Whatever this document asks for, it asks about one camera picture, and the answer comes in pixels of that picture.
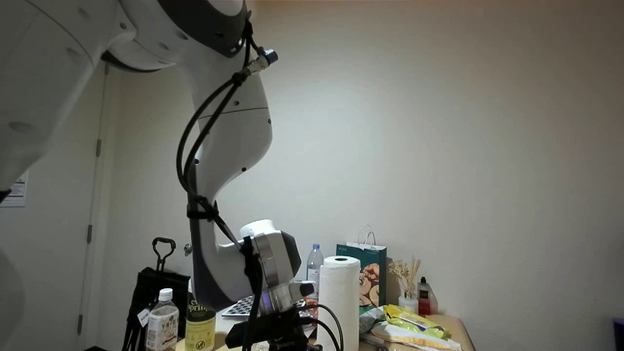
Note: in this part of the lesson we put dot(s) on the clear water bottle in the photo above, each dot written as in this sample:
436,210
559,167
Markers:
315,266

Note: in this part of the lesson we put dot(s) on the wooden reed sticks jar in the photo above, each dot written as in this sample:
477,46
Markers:
409,286

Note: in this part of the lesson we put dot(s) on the small red bottle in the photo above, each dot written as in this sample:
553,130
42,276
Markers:
424,299

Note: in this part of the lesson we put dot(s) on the small wall hook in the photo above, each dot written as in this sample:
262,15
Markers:
186,249

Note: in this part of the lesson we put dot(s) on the white door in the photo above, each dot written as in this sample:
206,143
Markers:
60,260

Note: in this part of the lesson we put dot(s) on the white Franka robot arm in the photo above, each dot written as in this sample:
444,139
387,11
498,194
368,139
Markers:
227,130

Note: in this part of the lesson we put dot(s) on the yellow green package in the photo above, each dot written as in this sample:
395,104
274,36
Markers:
416,323

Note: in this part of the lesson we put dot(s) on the yellow canister with white lid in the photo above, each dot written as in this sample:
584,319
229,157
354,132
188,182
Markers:
200,332

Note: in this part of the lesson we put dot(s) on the white paper towel roll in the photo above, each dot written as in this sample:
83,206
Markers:
340,305

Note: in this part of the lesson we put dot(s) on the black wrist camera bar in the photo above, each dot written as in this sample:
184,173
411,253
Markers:
260,325

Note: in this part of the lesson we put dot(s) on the teal gift bag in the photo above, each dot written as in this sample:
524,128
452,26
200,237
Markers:
374,260

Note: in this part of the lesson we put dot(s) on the small clear bottle white cap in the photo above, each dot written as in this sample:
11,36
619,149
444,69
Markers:
163,325

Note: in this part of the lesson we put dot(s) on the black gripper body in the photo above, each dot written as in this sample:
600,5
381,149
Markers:
284,342

